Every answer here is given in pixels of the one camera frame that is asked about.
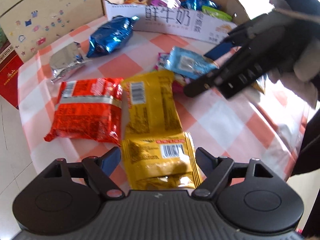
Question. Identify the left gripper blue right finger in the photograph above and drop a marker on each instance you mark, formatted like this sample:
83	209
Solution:
206	162

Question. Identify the orange white checkered tablecloth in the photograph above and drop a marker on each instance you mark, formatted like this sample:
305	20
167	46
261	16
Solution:
268	126

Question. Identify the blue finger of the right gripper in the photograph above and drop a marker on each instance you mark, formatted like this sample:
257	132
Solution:
219	50
198	86

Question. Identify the green snack pack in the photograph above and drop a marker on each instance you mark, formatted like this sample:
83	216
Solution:
216	13

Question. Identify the silver foil snack pack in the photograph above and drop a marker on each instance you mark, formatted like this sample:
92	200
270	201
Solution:
65	62

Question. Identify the white blue America snack pack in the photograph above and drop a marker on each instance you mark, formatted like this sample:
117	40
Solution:
260	84

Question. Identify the white gloved right hand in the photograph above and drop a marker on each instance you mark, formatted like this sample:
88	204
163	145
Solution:
298	80

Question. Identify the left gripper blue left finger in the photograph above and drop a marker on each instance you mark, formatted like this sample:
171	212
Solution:
110	160

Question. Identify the beige cabinet with stickers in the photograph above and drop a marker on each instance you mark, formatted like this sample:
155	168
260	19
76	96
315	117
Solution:
31	25

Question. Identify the red snack pack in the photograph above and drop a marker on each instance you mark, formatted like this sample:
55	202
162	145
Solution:
88	109

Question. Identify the yellow snack pack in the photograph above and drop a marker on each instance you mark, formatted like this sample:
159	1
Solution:
151	105
161	163

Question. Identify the red gift box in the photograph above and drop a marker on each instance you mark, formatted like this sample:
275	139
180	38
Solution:
10	64

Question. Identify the light blue snack pack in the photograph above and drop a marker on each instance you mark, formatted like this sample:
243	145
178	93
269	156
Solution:
188	63

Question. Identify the blue foil snack pack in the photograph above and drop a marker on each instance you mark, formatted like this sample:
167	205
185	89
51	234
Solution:
198	4
111	36

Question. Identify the cardboard milk box tray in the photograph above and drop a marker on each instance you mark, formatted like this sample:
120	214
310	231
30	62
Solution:
181	22

